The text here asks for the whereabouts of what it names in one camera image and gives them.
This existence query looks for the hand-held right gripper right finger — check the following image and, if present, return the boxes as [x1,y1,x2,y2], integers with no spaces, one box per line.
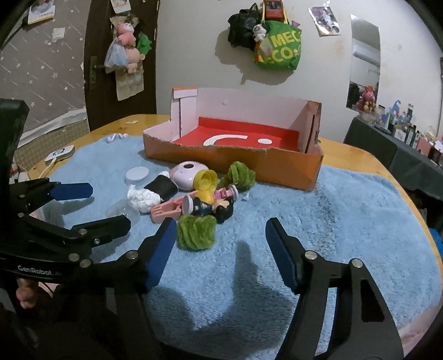
[266,217,405,360]

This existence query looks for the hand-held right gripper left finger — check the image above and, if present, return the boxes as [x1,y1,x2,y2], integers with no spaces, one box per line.
[100,218,178,360]

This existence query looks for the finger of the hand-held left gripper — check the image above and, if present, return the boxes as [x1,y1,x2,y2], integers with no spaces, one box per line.
[52,215,131,260]
[10,178,94,217]

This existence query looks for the clear plastic box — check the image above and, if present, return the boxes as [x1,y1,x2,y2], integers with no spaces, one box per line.
[105,199,141,224]

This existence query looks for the pink clothes peg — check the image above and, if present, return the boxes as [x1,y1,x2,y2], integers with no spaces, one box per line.
[150,199,189,224]

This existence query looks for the white round lid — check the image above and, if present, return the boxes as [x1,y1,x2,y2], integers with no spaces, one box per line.
[125,166,150,184]

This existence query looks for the black and white cloth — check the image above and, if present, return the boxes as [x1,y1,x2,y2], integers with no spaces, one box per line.
[127,173,179,213]

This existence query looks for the dark-haired toy figure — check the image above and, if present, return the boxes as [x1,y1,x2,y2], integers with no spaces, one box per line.
[183,194,234,225]

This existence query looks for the blonde toy doll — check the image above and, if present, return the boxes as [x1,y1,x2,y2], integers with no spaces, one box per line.
[195,169,240,205]

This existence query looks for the orange cardboard box red floor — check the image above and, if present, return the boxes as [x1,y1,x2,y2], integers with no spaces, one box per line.
[143,87,324,191]

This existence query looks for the person's left hand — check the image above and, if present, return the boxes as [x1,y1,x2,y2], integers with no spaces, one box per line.
[16,279,49,307]

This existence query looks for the white square device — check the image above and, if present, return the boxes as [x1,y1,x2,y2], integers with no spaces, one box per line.
[44,145,76,166]

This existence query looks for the light blue fluffy mat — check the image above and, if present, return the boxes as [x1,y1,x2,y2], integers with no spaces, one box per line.
[45,135,442,357]

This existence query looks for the pink round device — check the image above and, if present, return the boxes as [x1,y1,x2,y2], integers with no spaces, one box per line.
[169,161,210,191]

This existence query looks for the dark brown door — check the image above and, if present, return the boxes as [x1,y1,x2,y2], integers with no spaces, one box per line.
[84,0,161,130]

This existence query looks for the clear plastic bag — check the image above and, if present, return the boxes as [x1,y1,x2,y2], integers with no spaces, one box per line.
[104,40,132,73]

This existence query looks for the side table with dark cloth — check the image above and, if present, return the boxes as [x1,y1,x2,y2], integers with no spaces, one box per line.
[342,116,443,201]

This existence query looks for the pink plush toy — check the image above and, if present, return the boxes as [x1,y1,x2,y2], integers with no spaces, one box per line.
[123,47,146,73]

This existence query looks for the green plush toy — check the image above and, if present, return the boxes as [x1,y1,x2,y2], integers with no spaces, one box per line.
[136,33,153,54]

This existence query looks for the pink pig plush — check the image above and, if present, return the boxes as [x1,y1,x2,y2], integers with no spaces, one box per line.
[116,21,137,45]

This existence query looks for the pink rabbit plush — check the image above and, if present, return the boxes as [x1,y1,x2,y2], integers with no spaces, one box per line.
[356,86,378,113]

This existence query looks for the row of bottles and boxes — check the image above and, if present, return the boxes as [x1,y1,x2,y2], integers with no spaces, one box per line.
[375,100,443,163]

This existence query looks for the green shopping bag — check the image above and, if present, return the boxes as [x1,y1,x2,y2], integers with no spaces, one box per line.
[253,20,302,71]

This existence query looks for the black bag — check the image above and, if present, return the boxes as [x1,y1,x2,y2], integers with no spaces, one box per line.
[227,3,264,52]

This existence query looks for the door handle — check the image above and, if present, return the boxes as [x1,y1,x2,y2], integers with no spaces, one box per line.
[88,55,106,91]

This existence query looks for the booklet on wall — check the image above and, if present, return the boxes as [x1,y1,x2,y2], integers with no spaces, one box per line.
[28,0,56,25]

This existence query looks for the wall mirror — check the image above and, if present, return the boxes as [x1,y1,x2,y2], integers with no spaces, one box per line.
[346,14,381,111]

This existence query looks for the wall photo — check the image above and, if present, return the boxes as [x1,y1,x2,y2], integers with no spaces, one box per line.
[309,6,341,36]

